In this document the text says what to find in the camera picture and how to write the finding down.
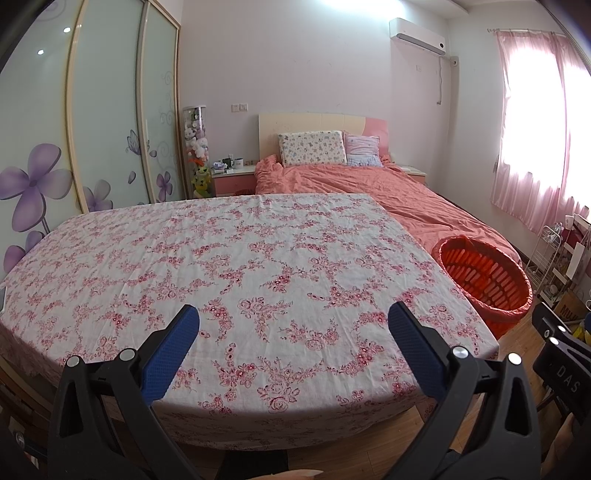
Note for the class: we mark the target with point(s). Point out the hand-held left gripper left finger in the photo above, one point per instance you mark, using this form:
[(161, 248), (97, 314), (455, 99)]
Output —
[(173, 350)]

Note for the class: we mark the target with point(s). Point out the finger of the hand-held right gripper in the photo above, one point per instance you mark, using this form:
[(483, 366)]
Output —
[(549, 325)]

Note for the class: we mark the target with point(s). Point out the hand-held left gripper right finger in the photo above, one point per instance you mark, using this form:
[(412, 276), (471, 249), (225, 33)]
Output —
[(413, 350)]

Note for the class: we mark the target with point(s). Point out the orange plastic laundry basket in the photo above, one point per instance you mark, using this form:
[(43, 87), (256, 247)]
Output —
[(498, 314)]

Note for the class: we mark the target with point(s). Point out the person's right hand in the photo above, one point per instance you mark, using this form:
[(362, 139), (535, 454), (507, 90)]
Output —
[(563, 438)]

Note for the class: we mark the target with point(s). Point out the cardboard box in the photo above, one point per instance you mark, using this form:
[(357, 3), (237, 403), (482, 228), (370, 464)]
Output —
[(570, 307)]

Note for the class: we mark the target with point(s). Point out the white storage trolley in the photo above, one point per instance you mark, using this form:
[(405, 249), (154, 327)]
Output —
[(565, 258)]

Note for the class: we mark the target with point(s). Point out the pink floral tablecloth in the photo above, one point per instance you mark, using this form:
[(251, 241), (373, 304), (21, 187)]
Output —
[(254, 254)]

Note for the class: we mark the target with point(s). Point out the salmon duvet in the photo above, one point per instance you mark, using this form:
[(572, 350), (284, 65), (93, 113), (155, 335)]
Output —
[(392, 194)]

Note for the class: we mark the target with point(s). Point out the pink nightstand with mug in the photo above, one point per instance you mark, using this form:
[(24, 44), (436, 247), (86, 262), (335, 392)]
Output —
[(233, 182)]

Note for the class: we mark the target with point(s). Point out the pink curtain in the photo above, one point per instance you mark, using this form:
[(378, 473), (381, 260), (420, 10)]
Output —
[(531, 138)]

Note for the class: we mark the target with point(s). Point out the white mug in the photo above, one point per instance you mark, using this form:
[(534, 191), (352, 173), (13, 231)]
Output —
[(237, 163)]

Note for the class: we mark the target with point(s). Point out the clear tube of plush toys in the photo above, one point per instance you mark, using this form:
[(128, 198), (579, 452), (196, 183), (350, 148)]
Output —
[(197, 147)]

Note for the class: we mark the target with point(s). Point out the pink striped pillow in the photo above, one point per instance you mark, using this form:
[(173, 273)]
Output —
[(362, 147)]

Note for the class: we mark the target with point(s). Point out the floral print pillow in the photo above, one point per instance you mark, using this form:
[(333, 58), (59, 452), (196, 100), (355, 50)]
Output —
[(311, 147)]

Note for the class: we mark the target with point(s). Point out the flower print sliding wardrobe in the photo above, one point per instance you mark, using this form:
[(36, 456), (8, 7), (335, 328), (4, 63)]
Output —
[(92, 115)]

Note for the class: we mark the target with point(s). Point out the cream and pink headboard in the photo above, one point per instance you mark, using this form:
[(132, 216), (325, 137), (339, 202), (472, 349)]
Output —
[(304, 122)]

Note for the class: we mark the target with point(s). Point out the white air conditioner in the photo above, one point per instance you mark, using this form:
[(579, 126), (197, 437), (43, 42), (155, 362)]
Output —
[(418, 37)]

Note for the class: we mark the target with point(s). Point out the wall outlet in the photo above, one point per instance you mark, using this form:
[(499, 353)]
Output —
[(239, 108)]

